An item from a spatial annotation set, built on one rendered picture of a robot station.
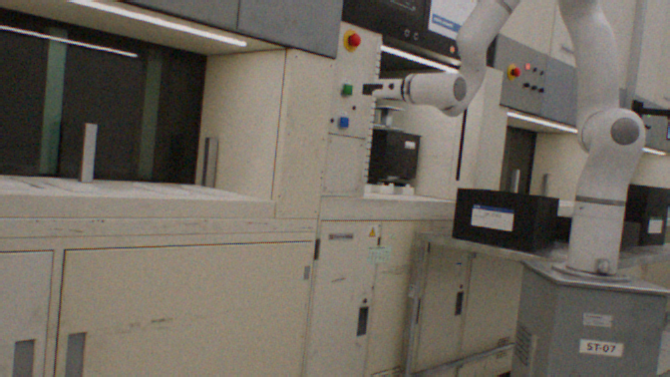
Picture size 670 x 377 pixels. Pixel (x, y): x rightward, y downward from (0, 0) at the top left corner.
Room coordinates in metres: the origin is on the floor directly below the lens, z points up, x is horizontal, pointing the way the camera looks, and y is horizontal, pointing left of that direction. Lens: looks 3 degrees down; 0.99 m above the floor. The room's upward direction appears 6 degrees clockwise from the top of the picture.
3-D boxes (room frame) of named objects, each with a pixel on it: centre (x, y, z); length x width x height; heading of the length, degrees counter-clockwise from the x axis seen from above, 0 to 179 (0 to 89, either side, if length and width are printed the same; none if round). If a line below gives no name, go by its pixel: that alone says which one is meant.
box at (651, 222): (2.58, -1.28, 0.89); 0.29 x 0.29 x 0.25; 42
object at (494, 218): (2.01, -0.60, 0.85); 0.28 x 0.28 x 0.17; 55
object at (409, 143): (2.40, -0.17, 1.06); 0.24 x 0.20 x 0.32; 135
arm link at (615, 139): (1.47, -0.68, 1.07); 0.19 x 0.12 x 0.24; 172
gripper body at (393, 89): (1.66, -0.14, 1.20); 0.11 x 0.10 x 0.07; 45
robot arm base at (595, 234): (1.50, -0.68, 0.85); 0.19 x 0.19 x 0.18
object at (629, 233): (2.28, -1.00, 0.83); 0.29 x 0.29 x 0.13; 46
